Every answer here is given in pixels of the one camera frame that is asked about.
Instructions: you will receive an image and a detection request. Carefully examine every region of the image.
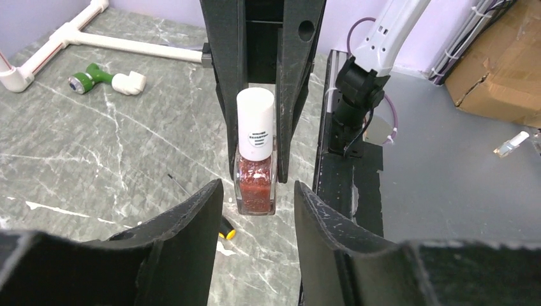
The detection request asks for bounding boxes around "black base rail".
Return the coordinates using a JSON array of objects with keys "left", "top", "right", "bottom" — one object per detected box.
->
[{"left": 313, "top": 50, "right": 383, "bottom": 237}]

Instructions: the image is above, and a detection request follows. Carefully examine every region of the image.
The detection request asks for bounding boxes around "red glitter nail polish bottle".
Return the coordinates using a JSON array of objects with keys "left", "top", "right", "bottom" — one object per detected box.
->
[{"left": 233, "top": 87, "right": 277, "bottom": 216}]

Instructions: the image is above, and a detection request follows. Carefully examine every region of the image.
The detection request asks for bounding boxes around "white pvc pipe frame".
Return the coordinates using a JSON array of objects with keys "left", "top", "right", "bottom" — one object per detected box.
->
[{"left": 1, "top": 1, "right": 212, "bottom": 92}]

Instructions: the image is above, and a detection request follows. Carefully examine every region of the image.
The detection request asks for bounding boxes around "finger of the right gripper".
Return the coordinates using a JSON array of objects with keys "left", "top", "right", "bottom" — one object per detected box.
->
[
  {"left": 200, "top": 0, "right": 248, "bottom": 176},
  {"left": 276, "top": 1, "right": 326, "bottom": 183}
]

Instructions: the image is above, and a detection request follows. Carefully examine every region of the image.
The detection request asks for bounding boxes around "near black yellow screwdriver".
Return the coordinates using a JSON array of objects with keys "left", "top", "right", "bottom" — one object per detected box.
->
[{"left": 174, "top": 179, "right": 237, "bottom": 240}]

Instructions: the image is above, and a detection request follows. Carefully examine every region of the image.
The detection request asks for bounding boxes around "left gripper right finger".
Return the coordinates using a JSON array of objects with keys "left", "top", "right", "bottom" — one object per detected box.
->
[{"left": 294, "top": 182, "right": 540, "bottom": 305}]

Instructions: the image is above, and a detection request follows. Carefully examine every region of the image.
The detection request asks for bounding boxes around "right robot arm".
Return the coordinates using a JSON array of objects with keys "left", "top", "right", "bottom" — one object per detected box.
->
[{"left": 200, "top": 1, "right": 428, "bottom": 183}]

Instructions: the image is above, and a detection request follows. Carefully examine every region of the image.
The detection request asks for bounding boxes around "cardboard box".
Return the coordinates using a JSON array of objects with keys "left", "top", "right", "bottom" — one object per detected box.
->
[{"left": 445, "top": 1, "right": 540, "bottom": 128}]

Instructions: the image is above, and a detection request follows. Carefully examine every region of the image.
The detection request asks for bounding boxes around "small white bottle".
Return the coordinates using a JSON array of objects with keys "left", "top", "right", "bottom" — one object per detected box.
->
[{"left": 493, "top": 131, "right": 530, "bottom": 158}]

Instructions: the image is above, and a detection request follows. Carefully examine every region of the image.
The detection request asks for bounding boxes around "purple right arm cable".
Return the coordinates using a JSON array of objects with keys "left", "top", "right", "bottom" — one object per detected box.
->
[{"left": 346, "top": 17, "right": 399, "bottom": 147}]

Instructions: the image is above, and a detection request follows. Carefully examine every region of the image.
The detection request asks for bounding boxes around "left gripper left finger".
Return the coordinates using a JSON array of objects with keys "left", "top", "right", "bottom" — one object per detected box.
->
[{"left": 1, "top": 204, "right": 218, "bottom": 305}]

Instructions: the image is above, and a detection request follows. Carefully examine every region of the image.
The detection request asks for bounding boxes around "green white pipe fitting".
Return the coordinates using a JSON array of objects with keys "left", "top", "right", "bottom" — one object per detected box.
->
[{"left": 67, "top": 63, "right": 147, "bottom": 96}]

